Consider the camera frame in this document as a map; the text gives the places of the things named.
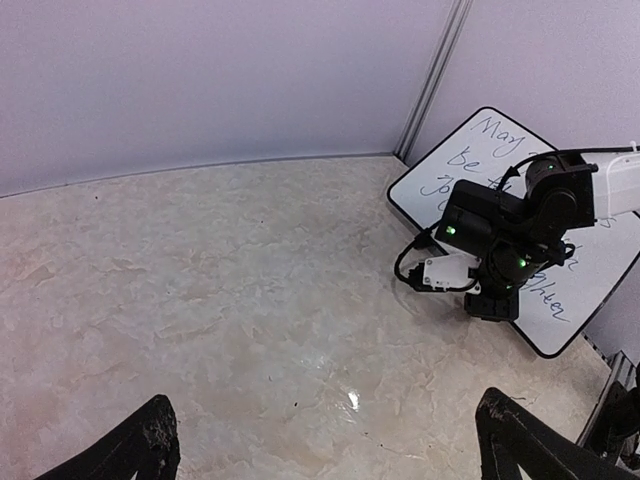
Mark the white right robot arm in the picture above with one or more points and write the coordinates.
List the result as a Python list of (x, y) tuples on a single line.
[(513, 239)]

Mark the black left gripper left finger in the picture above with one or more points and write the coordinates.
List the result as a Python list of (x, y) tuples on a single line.
[(144, 446)]

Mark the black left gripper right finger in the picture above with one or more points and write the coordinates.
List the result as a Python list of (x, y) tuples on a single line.
[(513, 442)]

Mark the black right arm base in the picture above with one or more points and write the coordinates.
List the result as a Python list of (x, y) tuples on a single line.
[(620, 420)]

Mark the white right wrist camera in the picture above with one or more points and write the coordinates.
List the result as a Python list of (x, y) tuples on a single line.
[(455, 273)]

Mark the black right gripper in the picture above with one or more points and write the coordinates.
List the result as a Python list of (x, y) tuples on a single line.
[(471, 223)]

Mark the aluminium corner post right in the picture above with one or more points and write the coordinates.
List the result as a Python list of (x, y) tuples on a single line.
[(445, 47)]

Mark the white whiteboard with black frame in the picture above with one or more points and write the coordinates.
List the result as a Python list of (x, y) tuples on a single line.
[(557, 304)]

